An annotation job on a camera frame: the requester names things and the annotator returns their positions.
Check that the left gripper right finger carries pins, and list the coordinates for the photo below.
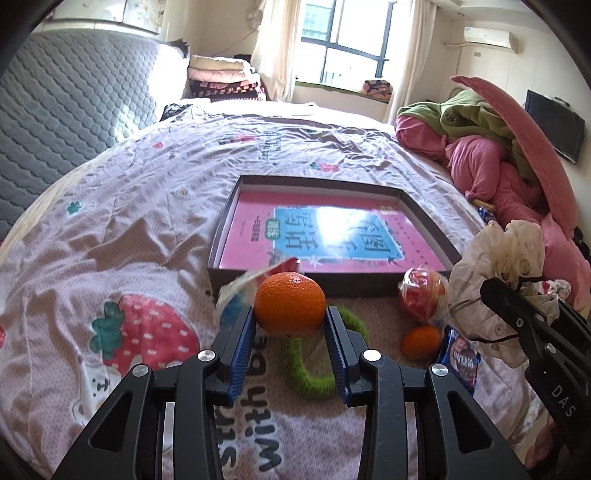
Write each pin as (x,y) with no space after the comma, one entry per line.
(455,437)

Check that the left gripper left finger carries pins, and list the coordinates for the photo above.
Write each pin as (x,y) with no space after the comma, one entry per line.
(124,438)

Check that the blue cookie snack packet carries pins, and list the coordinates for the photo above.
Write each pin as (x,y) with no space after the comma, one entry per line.
(460,357)

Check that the cream drawstring pouch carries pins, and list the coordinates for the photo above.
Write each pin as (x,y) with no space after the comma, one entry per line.
(515,255)

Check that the orange mandarin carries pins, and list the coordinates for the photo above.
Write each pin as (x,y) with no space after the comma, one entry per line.
(289,305)
(422,343)

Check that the person's hand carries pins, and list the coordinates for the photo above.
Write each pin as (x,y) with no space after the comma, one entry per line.
(548,449)

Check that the white red scrunchie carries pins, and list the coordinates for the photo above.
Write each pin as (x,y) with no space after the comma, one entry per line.
(556,288)

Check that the pink quilt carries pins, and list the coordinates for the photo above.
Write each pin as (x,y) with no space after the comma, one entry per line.
(484,170)

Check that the floral bed sheet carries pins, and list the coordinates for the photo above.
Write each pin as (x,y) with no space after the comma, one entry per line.
(108,268)

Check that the black television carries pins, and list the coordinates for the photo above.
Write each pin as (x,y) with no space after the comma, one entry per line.
(564,128)

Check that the green blanket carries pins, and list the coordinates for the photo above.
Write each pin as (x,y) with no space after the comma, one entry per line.
(467,113)

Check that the pink children's book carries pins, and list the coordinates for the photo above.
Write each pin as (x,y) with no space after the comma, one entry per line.
(328,234)

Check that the folded blanket on windowsill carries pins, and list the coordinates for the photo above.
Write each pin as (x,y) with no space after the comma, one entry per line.
(378,89)

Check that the white air conditioner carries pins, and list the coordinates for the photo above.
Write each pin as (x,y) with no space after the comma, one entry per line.
(492,38)

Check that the right cream curtain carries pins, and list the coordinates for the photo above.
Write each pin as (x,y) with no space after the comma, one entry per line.
(418,29)

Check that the cream curtain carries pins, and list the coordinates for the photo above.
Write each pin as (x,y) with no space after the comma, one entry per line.
(278,24)
(418,29)

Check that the grey quilted headboard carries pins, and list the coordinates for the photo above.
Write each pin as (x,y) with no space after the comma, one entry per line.
(68,95)

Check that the stack of folded blankets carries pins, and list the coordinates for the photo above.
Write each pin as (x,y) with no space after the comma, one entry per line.
(220,78)

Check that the left cream curtain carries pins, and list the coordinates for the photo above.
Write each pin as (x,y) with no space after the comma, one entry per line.
(278,24)

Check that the window with dark frame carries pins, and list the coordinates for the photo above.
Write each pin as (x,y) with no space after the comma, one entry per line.
(345,43)

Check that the floral wall painting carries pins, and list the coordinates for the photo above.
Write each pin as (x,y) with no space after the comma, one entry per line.
(142,14)

